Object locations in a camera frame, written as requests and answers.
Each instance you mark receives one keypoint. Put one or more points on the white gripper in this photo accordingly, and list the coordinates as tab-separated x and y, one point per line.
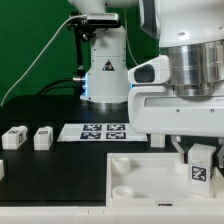
154	109

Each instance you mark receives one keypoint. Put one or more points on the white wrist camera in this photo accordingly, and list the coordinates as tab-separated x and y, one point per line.
152	72

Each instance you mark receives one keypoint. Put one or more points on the white base tag plate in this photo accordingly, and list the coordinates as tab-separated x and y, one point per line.
99	132

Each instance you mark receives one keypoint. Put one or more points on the black camera on mount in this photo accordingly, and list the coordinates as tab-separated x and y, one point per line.
84	28

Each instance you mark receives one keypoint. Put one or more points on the white U-shaped obstacle fence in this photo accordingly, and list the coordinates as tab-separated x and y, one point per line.
111	215

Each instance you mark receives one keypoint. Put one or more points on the white square tabletop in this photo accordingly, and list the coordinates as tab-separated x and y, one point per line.
154	179

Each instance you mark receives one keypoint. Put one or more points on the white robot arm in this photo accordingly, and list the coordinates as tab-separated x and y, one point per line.
180	90

